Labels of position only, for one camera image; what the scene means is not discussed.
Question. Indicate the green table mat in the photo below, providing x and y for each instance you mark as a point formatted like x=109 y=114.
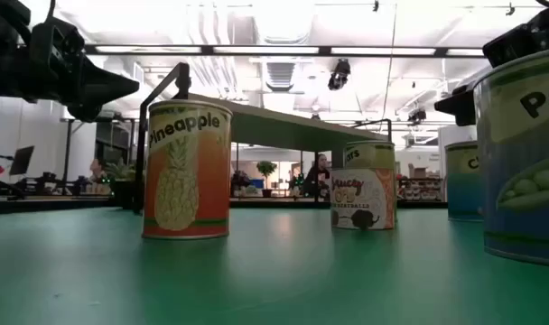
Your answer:
x=274 y=280

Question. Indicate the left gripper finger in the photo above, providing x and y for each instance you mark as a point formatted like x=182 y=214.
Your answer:
x=100 y=88

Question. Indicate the black aluminium rig frame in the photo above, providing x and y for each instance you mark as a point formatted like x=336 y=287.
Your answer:
x=53 y=205

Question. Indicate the orange Pineapple can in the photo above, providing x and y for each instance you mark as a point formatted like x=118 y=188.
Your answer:
x=188 y=180

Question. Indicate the blue storage bin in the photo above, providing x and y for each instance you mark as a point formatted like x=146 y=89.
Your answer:
x=257 y=183

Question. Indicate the cardboard box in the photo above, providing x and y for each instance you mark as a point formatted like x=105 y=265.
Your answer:
x=419 y=172

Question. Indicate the storage rack with boxes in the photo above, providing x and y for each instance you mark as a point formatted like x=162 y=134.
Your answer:
x=421 y=189

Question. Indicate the green Pears can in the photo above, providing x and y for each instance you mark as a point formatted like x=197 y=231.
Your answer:
x=369 y=155

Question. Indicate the wooden shelf with black frame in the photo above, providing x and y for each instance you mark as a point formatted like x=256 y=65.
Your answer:
x=279 y=128

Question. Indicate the blue Cherries can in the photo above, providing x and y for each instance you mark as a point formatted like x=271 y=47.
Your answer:
x=462 y=189

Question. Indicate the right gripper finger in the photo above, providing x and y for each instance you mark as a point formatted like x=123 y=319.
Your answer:
x=463 y=106

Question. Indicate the black computer monitor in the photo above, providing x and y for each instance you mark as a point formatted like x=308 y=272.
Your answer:
x=22 y=160

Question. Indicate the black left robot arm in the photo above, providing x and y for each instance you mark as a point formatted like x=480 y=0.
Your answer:
x=6 y=58

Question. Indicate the background black robot arm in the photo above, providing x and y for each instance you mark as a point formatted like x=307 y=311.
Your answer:
x=3 y=187

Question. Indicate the potted succulent plant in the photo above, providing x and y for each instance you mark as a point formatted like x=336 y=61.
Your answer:
x=123 y=194

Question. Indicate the black background workstation frame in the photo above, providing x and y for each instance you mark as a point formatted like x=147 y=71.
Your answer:
x=68 y=149

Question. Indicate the white saucy meatballs can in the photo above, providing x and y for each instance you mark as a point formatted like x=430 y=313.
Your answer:
x=360 y=198

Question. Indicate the person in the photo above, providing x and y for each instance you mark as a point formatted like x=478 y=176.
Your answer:
x=310 y=182
x=96 y=169

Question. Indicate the blue Peas can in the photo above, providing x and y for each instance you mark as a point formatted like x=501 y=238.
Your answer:
x=523 y=180

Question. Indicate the overhead LED light bar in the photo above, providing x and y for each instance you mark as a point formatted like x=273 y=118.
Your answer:
x=265 y=49

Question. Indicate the black overhead rig camera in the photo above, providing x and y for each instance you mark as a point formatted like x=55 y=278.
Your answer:
x=339 y=77

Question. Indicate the black ceiling camera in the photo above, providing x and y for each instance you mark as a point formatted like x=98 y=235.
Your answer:
x=416 y=116

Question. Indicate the small potted tree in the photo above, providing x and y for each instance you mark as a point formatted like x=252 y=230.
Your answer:
x=266 y=168

